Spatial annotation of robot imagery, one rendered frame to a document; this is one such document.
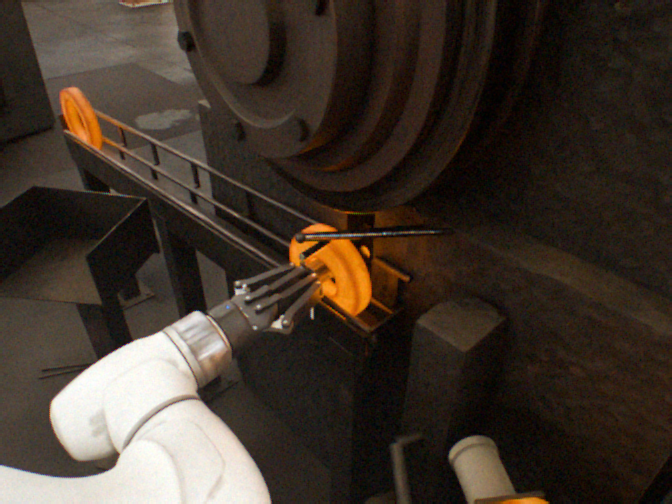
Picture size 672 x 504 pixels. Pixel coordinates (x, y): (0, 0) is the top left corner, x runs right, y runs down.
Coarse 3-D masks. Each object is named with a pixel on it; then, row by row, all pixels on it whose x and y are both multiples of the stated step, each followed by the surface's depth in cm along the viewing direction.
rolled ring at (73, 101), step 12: (72, 96) 140; (84, 96) 141; (72, 108) 150; (84, 108) 140; (72, 120) 151; (84, 120) 140; (96, 120) 142; (72, 132) 153; (84, 132) 153; (96, 132) 143; (96, 144) 146
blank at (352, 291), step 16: (320, 224) 77; (336, 240) 73; (320, 256) 76; (336, 256) 72; (352, 256) 73; (336, 272) 74; (352, 272) 72; (336, 288) 76; (352, 288) 73; (368, 288) 74; (352, 304) 75
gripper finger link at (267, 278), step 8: (288, 264) 77; (272, 272) 76; (280, 272) 76; (240, 280) 75; (248, 280) 75; (256, 280) 75; (264, 280) 75; (272, 280) 76; (240, 288) 74; (256, 288) 75
